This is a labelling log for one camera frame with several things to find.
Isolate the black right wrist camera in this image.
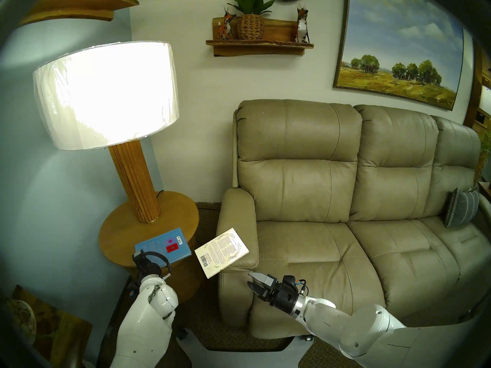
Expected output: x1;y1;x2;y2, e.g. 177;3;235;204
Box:
283;275;307;295

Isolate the table lamp with wooden post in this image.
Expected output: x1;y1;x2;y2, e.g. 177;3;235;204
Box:
33;41;180;224

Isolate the fox figurine right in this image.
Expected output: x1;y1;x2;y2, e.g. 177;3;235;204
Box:
295;2;310;43

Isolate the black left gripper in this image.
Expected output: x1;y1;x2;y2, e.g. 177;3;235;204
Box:
137;258;163;279

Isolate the wooden cabinet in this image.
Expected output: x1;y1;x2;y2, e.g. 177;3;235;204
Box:
463;41;491;130

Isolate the potted plant in wicker basket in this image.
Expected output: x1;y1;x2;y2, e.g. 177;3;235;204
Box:
227;0;275;40

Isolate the orange fox figurine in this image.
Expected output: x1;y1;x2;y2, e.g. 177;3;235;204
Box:
217;7;236;41

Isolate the cream paperback book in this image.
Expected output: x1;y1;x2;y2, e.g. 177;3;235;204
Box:
194;228;250;279

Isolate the blue hardcover book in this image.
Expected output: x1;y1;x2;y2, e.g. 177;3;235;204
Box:
134;228;192;265

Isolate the wooden corner shelf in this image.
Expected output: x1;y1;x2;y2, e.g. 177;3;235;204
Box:
19;0;140;26

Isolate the grey striped pillow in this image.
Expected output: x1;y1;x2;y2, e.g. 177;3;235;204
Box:
445;187;480;228

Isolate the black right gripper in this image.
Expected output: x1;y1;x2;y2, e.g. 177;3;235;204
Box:
247;273;302;314

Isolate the wooden crate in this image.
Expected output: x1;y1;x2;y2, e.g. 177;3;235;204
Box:
12;285;92;368

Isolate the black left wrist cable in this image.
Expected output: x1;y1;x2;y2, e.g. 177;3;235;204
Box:
132;250;172;276

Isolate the round decorative globe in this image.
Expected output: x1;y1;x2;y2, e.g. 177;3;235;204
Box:
4;298;38;345

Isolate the framed landscape painting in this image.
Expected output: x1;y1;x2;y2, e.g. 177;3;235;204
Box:
333;0;465;112

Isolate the wooden wall shelf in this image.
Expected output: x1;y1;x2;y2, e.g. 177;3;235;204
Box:
206;17;315;57

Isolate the beige leather sofa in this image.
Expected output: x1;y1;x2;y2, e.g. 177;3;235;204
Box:
213;99;491;340

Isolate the round wooden side table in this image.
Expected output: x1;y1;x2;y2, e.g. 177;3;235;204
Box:
99;191;204;304

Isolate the green leafy houseplant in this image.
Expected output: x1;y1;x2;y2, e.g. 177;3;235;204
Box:
474;131;491;187

